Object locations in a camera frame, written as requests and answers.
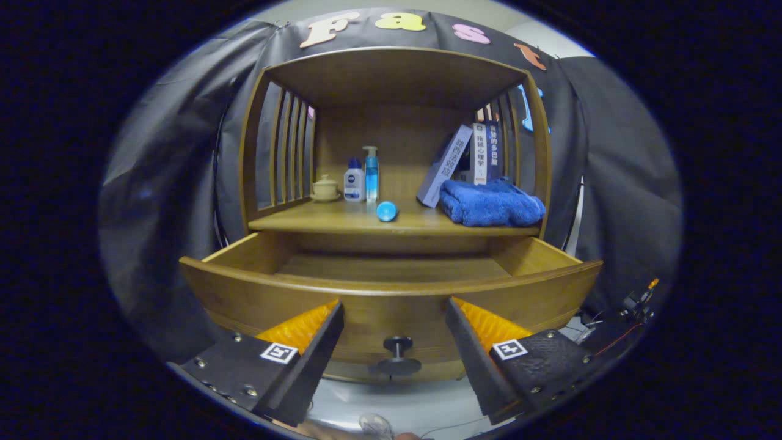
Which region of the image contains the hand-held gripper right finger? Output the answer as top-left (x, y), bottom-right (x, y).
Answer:
top-left (445, 297), bottom-right (602, 425)

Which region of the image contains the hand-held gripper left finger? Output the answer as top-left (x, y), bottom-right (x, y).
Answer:
top-left (166, 299), bottom-right (345, 427)

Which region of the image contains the wooden drawer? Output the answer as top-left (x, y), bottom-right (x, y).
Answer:
top-left (179, 231), bottom-right (604, 384)

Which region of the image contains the wooden countertop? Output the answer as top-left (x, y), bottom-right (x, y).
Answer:
top-left (249, 199), bottom-right (541, 238)

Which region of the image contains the wooden cabinet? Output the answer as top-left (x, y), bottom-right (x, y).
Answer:
top-left (238, 46), bottom-right (552, 245)

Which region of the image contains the person's shoe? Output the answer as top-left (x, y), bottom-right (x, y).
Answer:
top-left (359, 413), bottom-right (395, 439)

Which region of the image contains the blue towel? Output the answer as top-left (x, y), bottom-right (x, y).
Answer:
top-left (439, 177), bottom-right (546, 228)

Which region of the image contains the black orange tool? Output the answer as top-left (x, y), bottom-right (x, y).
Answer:
top-left (620, 278), bottom-right (660, 321)

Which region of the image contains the beige lidded cup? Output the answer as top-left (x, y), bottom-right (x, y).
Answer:
top-left (310, 174), bottom-right (342, 203)

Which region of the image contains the white bottle with blue cap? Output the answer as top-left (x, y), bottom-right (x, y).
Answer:
top-left (343, 158), bottom-right (366, 203)

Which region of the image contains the blue pump bottle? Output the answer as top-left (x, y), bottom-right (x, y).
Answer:
top-left (362, 145), bottom-right (380, 204)

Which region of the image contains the grey leaning book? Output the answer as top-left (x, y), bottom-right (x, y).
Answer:
top-left (417, 125), bottom-right (474, 208)

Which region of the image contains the white spine book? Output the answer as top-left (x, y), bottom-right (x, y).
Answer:
top-left (473, 123), bottom-right (488, 185)

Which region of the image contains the dark blue book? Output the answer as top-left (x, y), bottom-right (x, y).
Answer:
top-left (486, 121), bottom-right (503, 182)

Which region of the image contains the black backdrop cloth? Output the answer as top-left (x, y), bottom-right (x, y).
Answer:
top-left (98, 7), bottom-right (684, 361)

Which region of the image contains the black floor cable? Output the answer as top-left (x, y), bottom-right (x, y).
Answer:
top-left (422, 416), bottom-right (489, 439)

